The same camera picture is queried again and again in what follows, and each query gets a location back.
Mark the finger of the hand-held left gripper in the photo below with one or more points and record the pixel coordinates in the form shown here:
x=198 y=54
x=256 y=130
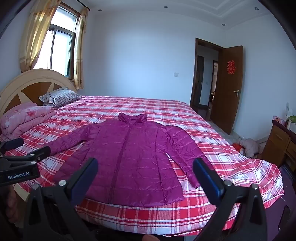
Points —
x=12 y=143
x=39 y=153

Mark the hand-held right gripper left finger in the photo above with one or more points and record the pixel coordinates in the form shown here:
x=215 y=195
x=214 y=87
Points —
x=85 y=178

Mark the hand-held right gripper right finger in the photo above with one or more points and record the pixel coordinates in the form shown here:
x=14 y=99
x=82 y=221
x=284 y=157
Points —
x=208 y=180

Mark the purple down jacket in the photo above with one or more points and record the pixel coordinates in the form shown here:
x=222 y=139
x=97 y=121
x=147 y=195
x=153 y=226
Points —
x=138 y=157

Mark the pink floral quilt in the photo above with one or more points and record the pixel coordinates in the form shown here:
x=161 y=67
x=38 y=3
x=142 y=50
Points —
x=23 y=118

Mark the red cloth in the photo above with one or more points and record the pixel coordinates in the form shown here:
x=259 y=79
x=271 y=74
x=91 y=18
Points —
x=236 y=146

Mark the pink plush toy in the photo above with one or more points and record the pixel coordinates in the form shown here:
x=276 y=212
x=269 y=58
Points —
x=251 y=147

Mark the striped pillow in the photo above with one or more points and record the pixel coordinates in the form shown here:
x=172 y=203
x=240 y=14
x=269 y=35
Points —
x=61 y=97

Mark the bed with red plaid sheet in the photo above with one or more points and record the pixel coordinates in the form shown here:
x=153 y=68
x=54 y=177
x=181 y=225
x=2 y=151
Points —
x=185 y=115

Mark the cream wooden bed headboard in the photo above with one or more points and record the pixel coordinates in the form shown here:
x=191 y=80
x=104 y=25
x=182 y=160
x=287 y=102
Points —
x=30 y=76

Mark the wooden desk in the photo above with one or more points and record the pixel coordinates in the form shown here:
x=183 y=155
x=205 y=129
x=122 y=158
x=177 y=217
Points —
x=277 y=139

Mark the brown wooden door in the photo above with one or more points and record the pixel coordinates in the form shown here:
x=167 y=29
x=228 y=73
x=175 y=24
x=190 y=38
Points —
x=227 y=97

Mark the narrow yellow curtain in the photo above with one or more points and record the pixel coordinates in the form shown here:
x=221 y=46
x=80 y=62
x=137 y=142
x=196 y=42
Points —
x=78 y=58

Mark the green object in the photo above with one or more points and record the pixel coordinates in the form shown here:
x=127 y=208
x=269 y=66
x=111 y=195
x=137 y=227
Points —
x=291 y=120

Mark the window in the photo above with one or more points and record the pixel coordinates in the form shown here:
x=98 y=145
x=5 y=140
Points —
x=60 y=46

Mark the wide yellow curtain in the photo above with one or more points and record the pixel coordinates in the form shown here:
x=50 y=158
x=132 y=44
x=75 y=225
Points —
x=34 y=34

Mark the red paper door decoration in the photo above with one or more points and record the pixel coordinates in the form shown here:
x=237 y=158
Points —
x=231 y=67

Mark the black curtain rod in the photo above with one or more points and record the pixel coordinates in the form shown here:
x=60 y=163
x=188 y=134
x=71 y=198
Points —
x=81 y=3

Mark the brown door frame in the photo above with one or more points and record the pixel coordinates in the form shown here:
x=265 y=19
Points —
x=193 y=81

